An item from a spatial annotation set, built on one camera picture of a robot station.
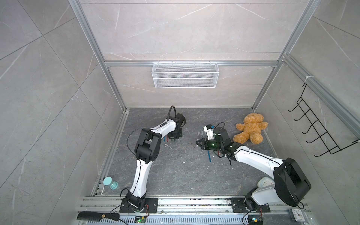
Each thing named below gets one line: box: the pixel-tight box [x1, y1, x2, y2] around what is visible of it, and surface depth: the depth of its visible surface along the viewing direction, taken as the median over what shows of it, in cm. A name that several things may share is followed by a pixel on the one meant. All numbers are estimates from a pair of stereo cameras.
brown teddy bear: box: [232, 112, 269, 145], surface depth 97 cm
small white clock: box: [289, 208, 306, 223], surface depth 70 cm
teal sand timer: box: [103, 176, 119, 190], surface depth 76 cm
